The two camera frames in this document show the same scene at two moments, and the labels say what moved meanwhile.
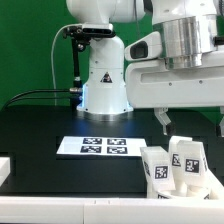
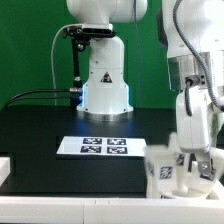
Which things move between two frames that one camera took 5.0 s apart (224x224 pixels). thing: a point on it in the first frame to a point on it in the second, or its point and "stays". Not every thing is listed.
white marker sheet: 101,145 stays
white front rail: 109,210 stays
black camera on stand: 89,31 stays
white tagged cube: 194,164 to 201,185
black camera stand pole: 77,90 stays
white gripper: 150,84 to 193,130
